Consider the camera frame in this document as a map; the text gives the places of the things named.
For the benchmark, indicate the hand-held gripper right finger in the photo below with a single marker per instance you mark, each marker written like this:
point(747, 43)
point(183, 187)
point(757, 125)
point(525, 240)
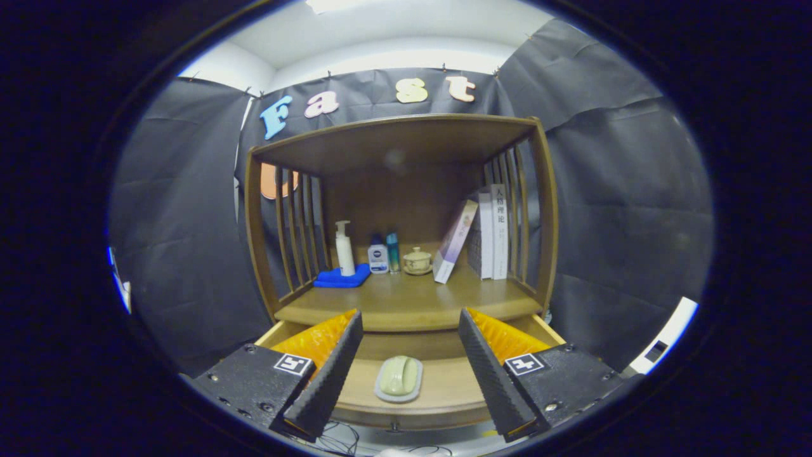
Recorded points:
point(491, 377)

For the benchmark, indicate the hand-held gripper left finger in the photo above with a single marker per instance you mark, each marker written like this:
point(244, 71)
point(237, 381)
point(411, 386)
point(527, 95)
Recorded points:
point(333, 377)

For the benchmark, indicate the wooden drawer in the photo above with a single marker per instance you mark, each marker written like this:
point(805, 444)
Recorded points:
point(444, 381)

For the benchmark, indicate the wooden countertop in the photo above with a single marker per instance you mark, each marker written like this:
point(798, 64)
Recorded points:
point(412, 298)

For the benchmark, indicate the wooden cabinet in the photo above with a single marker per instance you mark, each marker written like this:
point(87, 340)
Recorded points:
point(393, 143)

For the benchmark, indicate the blue folded cloth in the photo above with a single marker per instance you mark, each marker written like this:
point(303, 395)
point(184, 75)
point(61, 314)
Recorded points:
point(333, 279)

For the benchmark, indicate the white pump bottle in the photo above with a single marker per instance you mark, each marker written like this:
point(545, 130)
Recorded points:
point(346, 257)

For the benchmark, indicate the small white lotion bottle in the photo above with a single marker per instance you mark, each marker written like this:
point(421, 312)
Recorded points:
point(379, 259)

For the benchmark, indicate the white book black lettering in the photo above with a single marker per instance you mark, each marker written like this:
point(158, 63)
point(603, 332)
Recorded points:
point(500, 247)

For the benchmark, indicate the patterned cover book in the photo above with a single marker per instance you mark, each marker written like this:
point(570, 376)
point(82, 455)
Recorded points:
point(485, 241)

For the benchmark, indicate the teal bottle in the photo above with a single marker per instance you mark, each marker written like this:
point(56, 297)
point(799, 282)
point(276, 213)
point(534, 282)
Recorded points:
point(393, 254)

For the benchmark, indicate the beige ceramic lidded cup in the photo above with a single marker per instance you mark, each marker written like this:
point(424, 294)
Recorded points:
point(417, 261)

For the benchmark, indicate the purple and white book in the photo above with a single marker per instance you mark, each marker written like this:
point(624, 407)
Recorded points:
point(453, 244)

